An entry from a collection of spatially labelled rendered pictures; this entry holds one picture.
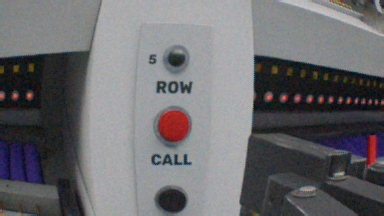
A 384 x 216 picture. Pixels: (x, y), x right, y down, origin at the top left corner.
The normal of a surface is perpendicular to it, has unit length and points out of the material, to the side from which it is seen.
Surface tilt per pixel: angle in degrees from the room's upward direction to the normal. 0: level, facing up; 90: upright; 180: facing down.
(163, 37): 90
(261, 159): 90
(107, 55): 90
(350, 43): 110
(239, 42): 90
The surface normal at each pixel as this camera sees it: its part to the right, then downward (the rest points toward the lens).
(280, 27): 0.33, 0.45
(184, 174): 0.37, 0.11
